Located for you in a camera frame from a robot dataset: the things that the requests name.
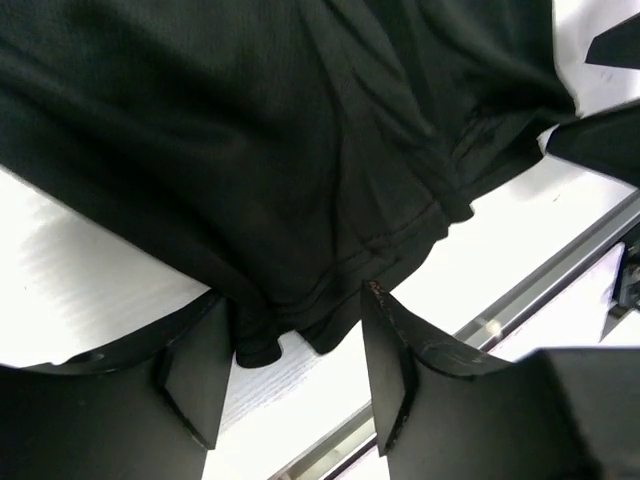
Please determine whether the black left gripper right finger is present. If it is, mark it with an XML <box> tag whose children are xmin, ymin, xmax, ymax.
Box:
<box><xmin>360</xmin><ymin>281</ymin><xmax>639</xmax><ymax>480</ymax></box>

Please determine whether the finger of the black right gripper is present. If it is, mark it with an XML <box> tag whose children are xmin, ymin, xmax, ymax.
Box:
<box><xmin>586</xmin><ymin>20</ymin><xmax>640</xmax><ymax>68</ymax></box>
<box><xmin>545</xmin><ymin>102</ymin><xmax>639</xmax><ymax>188</ymax></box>

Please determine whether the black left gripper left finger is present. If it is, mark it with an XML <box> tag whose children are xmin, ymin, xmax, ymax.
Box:
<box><xmin>1</xmin><ymin>294</ymin><xmax>232</xmax><ymax>480</ymax></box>

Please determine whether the black t-shirt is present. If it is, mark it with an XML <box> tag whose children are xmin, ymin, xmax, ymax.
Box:
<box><xmin>1</xmin><ymin>1</ymin><xmax>575</xmax><ymax>368</ymax></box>

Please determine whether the aluminium table rail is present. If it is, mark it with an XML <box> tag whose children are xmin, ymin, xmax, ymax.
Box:
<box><xmin>282</xmin><ymin>195</ymin><xmax>639</xmax><ymax>479</ymax></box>

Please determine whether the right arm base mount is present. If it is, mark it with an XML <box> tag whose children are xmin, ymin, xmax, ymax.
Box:
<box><xmin>600</xmin><ymin>241</ymin><xmax>639</xmax><ymax>341</ymax></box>

